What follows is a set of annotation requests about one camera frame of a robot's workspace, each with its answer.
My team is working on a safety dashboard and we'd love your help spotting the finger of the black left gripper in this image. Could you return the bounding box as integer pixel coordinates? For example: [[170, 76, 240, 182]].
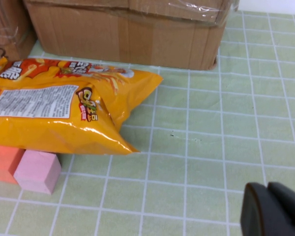
[[240, 182, 295, 236], [267, 181, 295, 236]]

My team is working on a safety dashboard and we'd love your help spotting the large orange snack bag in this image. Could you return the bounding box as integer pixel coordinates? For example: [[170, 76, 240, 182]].
[[0, 57, 164, 156]]

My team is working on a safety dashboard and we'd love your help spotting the green checked tablecloth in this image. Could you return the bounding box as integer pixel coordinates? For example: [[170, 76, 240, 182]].
[[0, 9, 295, 236]]

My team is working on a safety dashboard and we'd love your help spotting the pink foam cube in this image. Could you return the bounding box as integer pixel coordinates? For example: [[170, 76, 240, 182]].
[[13, 149, 62, 195]]

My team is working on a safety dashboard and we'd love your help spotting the taped cardboard box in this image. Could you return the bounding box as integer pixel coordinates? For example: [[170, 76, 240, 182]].
[[23, 0, 240, 71]]

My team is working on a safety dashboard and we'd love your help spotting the orange foam cube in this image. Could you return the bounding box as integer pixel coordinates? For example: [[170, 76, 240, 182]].
[[0, 144, 26, 185]]

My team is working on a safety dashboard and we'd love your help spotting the cardboard box with F2 print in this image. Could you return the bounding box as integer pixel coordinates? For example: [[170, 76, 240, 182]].
[[0, 0, 37, 62]]

